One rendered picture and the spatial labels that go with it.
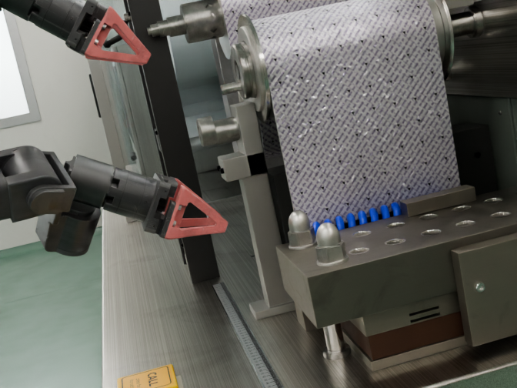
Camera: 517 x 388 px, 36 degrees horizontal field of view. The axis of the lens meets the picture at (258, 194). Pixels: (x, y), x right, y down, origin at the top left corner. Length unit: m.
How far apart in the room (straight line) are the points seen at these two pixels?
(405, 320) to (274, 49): 0.38
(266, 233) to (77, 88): 5.50
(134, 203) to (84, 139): 5.60
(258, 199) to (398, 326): 0.31
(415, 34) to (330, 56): 0.12
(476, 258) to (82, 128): 5.81
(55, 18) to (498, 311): 0.63
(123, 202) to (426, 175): 0.41
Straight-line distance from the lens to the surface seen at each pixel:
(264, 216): 1.11
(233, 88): 1.05
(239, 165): 1.09
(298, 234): 0.96
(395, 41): 1.06
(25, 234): 6.72
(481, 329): 0.92
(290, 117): 1.02
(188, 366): 1.04
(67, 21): 1.03
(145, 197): 0.98
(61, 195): 0.94
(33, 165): 0.95
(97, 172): 0.98
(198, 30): 1.29
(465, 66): 1.24
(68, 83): 6.56
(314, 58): 1.03
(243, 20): 1.06
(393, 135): 1.07
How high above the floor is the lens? 1.29
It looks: 11 degrees down
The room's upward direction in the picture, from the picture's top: 12 degrees counter-clockwise
